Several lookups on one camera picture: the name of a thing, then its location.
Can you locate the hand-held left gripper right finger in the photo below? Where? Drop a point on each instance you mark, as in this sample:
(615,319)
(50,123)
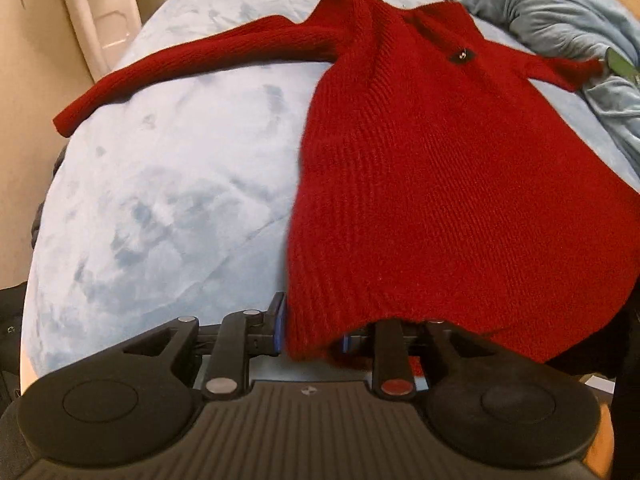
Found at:
(392,355)

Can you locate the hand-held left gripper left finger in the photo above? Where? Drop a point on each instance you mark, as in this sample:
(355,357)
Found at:
(278,327)

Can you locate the red knitted sweater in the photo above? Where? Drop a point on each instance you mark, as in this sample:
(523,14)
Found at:
(425,170)

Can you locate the light blue plush bed blanket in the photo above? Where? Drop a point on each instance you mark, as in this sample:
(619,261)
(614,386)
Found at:
(165,170)

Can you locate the black caster wheel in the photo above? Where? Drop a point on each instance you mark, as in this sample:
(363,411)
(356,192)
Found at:
(37,222)
(59,160)

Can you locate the green object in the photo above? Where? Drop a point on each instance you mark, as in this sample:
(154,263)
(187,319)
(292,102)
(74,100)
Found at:
(622,66)

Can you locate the crumpled grey-blue duvet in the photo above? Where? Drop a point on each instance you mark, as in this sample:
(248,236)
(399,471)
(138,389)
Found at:
(560,15)

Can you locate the white plastic frame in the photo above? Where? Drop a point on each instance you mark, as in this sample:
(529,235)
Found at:
(97,15)

